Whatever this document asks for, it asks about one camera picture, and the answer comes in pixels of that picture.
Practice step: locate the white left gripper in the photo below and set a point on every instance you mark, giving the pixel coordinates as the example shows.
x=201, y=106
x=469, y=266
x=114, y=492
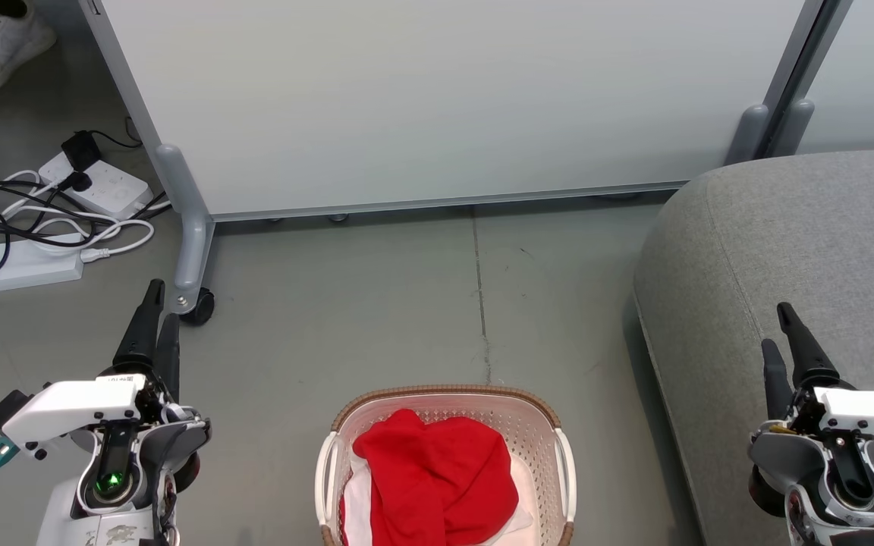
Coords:
x=65, y=406

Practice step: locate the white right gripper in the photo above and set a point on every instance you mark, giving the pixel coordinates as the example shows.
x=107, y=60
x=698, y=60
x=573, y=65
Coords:
x=873, y=417

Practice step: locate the red cloth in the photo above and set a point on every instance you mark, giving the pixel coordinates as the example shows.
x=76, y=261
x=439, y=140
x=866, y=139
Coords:
x=437, y=478

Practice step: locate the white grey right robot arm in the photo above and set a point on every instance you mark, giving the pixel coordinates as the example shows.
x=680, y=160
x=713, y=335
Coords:
x=809, y=478

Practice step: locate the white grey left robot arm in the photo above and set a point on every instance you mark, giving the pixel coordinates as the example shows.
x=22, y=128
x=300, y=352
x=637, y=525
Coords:
x=65, y=519

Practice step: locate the grey fabric sofa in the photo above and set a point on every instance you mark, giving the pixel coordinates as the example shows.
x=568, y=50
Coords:
x=793, y=250

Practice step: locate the white cloth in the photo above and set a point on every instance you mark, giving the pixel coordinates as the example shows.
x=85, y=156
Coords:
x=356, y=497

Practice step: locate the black caster wheel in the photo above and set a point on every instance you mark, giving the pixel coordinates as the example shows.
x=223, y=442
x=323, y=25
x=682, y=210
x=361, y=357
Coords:
x=200, y=307

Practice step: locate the grey partition foot with caster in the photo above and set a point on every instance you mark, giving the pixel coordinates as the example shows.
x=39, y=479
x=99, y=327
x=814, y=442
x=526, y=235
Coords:
x=190, y=243

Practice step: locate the flat white power box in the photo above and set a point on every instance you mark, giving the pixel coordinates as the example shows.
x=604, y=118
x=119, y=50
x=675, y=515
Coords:
x=23, y=267

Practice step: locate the white power strip with sockets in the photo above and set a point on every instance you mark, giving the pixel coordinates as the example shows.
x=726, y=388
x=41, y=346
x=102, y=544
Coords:
x=111, y=189

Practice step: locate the black power adapter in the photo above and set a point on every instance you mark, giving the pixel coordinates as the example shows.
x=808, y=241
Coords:
x=80, y=150

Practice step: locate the white perforated laundry basket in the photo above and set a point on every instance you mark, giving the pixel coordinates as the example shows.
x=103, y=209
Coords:
x=536, y=425

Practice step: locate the narrow white partition panel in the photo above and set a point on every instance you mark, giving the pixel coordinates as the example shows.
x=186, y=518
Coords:
x=869, y=68

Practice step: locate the large white partition panel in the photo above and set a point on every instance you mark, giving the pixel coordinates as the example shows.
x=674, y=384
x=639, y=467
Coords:
x=437, y=98

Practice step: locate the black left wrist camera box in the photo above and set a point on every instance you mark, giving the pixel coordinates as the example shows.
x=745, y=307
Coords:
x=6, y=406

